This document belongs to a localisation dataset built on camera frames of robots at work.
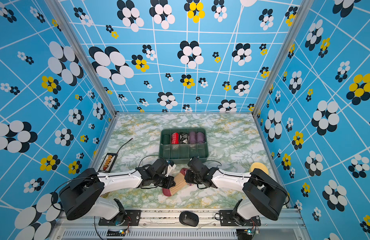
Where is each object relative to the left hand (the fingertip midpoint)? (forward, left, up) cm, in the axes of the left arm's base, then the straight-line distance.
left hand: (176, 185), depth 84 cm
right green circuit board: (-22, -33, 0) cm, 40 cm away
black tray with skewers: (+12, +43, +1) cm, 45 cm away
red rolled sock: (+28, +2, +5) cm, 29 cm away
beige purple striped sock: (+1, -2, 0) cm, 2 cm away
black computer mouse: (-17, -7, +3) cm, 18 cm away
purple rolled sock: (+29, -9, +5) cm, 31 cm away
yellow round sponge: (+11, -49, +2) cm, 50 cm away
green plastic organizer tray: (+26, -1, +2) cm, 26 cm away
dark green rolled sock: (+28, +9, +5) cm, 30 cm away
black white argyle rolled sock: (+29, -3, +5) cm, 29 cm away
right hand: (+4, -5, 0) cm, 6 cm away
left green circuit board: (-22, +28, -3) cm, 36 cm away
